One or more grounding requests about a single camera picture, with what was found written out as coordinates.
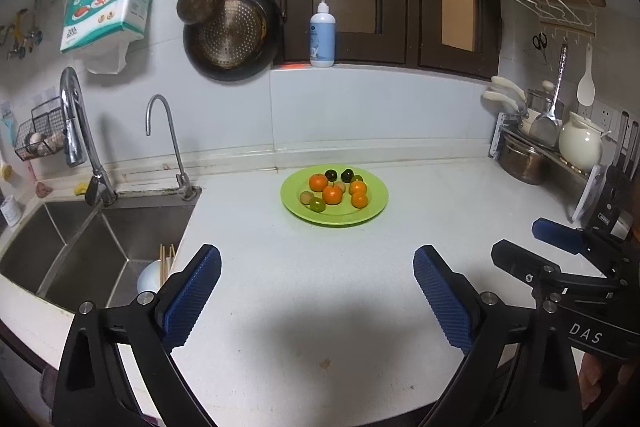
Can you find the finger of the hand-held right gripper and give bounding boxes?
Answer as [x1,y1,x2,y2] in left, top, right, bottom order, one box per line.
[491,239,623,308]
[531,218,621,278]

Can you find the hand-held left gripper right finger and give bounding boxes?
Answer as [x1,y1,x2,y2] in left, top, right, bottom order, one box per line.
[413,245,583,427]

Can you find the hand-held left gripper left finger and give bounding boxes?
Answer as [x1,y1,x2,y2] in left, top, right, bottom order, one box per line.
[52,244,222,427]

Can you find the green plate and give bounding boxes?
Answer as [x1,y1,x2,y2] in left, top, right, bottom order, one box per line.
[280,165,390,228]

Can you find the person's right hand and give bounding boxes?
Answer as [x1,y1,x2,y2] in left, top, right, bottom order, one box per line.
[580,349,636,408]

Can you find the wooden chopsticks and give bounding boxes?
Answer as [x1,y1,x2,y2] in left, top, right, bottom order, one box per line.
[159,243,177,288]

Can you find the metal pot rack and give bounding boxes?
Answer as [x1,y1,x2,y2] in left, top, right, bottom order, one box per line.
[489,112,603,223]

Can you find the stainless steel pot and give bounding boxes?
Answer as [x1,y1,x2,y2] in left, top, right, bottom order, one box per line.
[500,137,551,186]

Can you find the white ceramic teapot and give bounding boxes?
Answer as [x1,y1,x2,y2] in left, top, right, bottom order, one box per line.
[558,111,612,172]

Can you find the black knife block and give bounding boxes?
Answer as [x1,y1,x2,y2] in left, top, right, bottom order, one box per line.
[605,109,640,208]

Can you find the metal spatula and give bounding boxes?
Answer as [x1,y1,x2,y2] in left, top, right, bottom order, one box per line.
[529,44,569,148]

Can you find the stainless steel sink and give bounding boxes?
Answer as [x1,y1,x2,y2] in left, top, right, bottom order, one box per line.
[0,197,198,323]

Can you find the glass-lidded pot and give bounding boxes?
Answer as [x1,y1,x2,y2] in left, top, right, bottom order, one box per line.
[520,81,566,132]

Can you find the white rice paddle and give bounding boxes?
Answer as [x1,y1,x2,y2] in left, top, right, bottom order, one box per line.
[577,43,596,106]

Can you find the thin gooseneck faucet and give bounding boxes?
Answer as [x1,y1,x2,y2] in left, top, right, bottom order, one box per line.
[146,94,202,201]

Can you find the large chrome faucet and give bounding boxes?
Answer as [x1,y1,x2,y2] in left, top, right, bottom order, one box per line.
[60,67,118,208]

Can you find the perforated frying pan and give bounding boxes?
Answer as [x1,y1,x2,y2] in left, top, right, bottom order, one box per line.
[182,0,283,82]

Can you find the blue pump soap bottle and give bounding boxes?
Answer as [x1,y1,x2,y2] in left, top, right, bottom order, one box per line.
[309,0,337,68]

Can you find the green paper towel packet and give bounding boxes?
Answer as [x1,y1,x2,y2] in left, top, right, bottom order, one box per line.
[60,0,163,75]

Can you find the hanging metal utensil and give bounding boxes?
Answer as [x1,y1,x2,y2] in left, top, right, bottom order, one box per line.
[27,0,47,52]

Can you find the white wall outlet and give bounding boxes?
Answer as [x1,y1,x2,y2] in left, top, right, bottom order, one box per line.
[582,102,618,132]

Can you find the white pan handle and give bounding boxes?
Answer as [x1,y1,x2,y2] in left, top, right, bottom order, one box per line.
[491,76,527,100]
[482,91,523,112]

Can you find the black wire basket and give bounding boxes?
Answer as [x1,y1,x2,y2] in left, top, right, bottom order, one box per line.
[15,103,68,162]

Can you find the white wire hook rack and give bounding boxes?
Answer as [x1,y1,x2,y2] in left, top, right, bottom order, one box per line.
[510,0,598,40]

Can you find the yellow-handled hanging utensil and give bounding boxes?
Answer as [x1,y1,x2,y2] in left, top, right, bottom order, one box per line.
[6,9,29,60]

